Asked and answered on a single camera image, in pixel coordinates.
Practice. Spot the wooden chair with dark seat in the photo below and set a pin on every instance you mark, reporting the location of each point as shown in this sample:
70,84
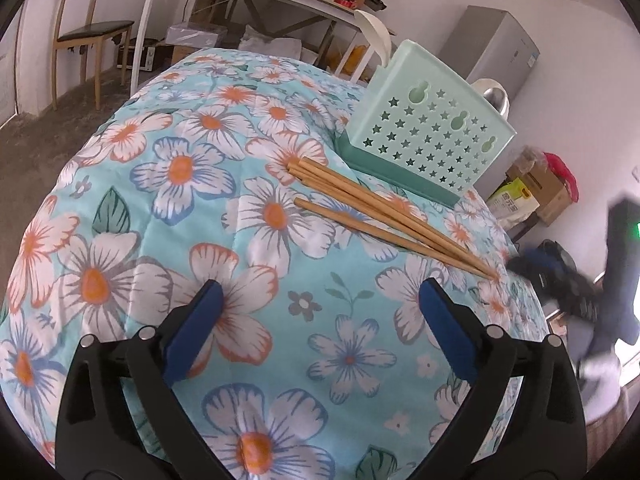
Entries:
92,30

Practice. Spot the white plastic rice paddle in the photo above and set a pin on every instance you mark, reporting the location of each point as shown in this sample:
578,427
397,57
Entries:
372,27

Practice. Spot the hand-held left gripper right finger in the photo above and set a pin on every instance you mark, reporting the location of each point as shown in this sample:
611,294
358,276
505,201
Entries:
452,330

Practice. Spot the tall cardboard box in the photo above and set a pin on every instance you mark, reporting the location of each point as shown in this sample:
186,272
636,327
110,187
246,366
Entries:
207,2

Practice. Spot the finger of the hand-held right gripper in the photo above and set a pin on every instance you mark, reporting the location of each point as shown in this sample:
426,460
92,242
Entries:
545,265

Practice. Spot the red plastic bag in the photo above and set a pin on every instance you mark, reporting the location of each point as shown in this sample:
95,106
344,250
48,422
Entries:
562,172

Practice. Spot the floral blue blanket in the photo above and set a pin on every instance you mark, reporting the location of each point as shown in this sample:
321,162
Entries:
150,210

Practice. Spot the mint green utensil holder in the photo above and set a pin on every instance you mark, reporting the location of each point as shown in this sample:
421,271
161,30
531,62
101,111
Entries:
425,125

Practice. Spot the silver refrigerator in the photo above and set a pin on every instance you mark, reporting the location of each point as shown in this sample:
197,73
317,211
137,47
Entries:
495,45

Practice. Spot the white storage box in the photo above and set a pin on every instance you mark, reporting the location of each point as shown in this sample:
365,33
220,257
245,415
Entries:
192,35

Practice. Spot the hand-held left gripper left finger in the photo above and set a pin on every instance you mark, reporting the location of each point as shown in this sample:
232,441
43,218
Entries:
192,330

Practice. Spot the open cardboard box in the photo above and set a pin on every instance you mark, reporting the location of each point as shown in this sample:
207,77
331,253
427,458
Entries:
547,187

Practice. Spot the white plastic bag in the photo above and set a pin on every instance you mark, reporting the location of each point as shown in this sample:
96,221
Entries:
265,40

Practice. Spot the small dark countertop oven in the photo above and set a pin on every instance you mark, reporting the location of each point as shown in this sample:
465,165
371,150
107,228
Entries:
137,57

